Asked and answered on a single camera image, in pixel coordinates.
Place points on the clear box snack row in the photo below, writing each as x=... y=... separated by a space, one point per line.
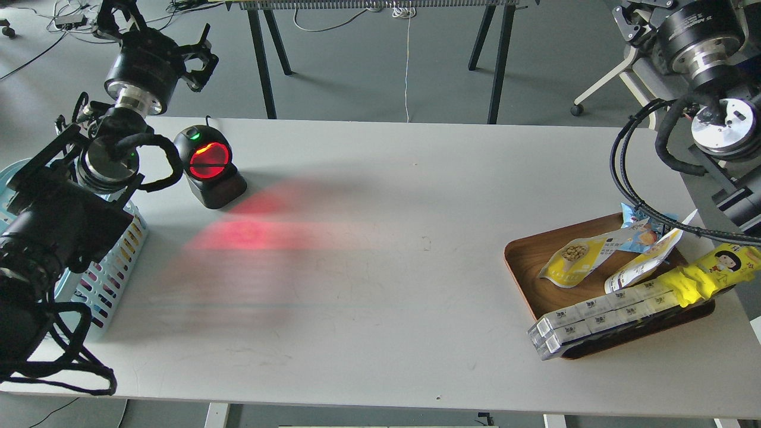
x=563 y=331

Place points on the brown wooden tray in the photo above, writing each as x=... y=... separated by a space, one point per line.
x=525 y=257

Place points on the white office chair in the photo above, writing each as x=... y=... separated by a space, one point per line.
x=625 y=70

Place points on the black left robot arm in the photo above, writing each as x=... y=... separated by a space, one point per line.
x=69 y=202

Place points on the black trestle table frame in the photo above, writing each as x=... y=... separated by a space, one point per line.
x=440 y=64

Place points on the blue snack packet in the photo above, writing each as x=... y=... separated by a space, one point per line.
x=644 y=231

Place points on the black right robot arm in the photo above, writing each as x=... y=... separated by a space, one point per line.
x=716 y=120

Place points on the yellow cartoon snack pack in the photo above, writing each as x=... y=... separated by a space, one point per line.
x=719 y=269

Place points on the black barcode scanner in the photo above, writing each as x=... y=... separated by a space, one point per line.
x=207 y=162

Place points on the light blue plastic basket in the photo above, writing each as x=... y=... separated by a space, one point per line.
x=103 y=284

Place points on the black power adapter with cables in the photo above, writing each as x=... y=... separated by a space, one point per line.
x=69 y=18

